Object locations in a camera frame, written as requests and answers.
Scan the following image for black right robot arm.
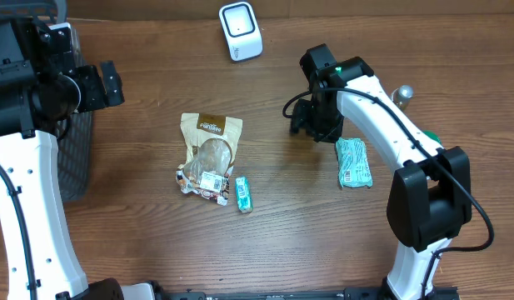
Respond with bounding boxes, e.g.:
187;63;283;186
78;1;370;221
288;49;472;299

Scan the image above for small printed snack bag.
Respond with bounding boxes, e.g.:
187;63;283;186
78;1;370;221
176;167;233;206

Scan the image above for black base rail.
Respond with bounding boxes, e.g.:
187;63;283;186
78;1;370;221
89;287;462;300

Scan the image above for grey plastic mesh basket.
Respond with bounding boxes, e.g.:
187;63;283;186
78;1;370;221
0;0;93;203

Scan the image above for white barcode scanner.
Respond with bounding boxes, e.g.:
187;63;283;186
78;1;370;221
218;1;263;62

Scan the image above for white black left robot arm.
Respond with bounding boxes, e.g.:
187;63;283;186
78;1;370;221
0;17;162;299

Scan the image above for brown cookie pouch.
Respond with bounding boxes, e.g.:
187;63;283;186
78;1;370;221
180;112;243;183

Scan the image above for green Kleenex tissue pack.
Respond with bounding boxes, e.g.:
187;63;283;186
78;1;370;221
235;177;253;213

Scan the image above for teal snack packet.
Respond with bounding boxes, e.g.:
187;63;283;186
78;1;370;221
335;137;373;188

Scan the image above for green white tissue cup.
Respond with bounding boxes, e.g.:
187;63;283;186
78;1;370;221
423;131;442;147

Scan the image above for yellow bottle silver cap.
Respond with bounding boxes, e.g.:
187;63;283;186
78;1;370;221
391;85;414;111

